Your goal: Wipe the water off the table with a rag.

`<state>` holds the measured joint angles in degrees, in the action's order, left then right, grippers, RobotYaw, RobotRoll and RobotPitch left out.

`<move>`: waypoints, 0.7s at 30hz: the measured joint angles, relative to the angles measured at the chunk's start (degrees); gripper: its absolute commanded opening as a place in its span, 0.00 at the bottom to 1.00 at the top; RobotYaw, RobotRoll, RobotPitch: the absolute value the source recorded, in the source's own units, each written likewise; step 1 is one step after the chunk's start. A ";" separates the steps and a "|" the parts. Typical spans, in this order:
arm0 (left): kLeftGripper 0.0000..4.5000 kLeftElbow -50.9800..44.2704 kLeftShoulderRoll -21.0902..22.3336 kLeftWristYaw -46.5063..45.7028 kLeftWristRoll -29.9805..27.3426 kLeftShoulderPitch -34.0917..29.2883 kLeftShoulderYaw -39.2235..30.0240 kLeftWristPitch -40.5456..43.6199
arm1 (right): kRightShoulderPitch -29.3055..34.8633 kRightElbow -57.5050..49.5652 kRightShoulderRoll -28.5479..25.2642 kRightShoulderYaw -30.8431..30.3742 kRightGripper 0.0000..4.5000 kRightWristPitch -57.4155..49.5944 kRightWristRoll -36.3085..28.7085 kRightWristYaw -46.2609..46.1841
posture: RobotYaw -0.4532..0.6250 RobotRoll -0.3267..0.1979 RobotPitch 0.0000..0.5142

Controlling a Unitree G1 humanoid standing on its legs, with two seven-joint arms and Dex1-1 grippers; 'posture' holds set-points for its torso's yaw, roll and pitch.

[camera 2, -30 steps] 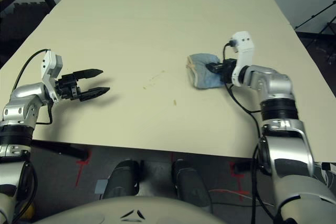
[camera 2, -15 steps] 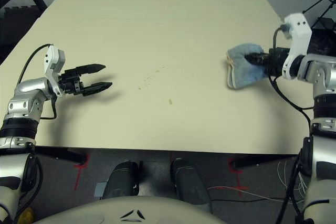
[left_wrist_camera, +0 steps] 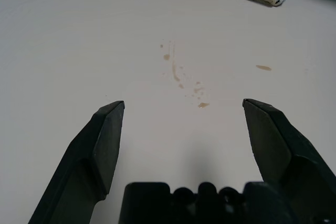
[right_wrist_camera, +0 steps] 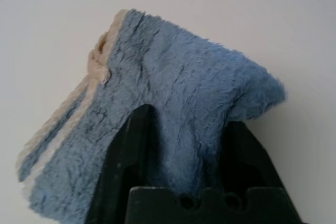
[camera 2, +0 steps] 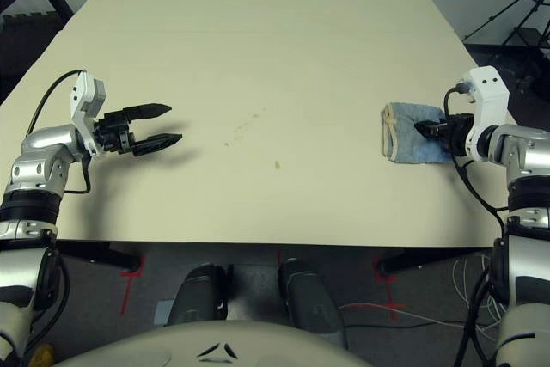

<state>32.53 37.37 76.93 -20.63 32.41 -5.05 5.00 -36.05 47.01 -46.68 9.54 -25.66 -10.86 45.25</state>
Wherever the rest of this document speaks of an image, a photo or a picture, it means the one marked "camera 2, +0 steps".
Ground black camera tripod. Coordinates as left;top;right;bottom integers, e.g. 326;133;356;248
463;0;550;48

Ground black floor cable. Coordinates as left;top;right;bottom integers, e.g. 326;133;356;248
343;320;468;330

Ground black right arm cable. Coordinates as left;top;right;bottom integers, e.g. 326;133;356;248
443;84;510;367

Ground grey robot torso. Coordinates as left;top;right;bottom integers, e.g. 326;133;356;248
51;319;370;367

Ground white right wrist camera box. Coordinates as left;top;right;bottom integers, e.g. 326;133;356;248
455;64;510;162

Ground white floor cables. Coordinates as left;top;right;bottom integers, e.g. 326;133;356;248
450;254;509;334

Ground blue cloth rag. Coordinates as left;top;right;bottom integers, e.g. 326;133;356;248
380;101;455;166

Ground yellow round object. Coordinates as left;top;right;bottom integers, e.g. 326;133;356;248
32;343;55;367

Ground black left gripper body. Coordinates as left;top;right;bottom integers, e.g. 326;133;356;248
93;110;139;155

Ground black foam floor mat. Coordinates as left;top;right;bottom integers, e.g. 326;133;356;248
0;12;66;98

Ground dark right robot leg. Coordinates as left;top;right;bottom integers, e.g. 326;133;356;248
277;257;349;343

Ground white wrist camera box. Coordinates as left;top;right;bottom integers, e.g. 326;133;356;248
455;64;510;162
70;70;107;157

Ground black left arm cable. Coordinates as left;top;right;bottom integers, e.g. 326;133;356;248
26;69;92;195

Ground black table foot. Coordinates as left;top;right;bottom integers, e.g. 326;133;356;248
55;241;144;274
380;248;474;276

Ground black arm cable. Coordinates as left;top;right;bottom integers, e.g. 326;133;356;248
443;84;510;367
26;69;92;195

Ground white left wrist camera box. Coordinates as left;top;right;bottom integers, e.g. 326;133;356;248
70;70;107;157

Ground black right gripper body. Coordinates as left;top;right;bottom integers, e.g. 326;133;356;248
441;112;474;157

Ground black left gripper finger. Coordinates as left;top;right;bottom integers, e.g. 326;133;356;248
132;132;185;158
123;102;174;123

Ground grey square floor plate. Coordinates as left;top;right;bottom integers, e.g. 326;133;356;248
155;301;174;327

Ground brown liquid spill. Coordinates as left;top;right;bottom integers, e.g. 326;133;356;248
221;107;283;170

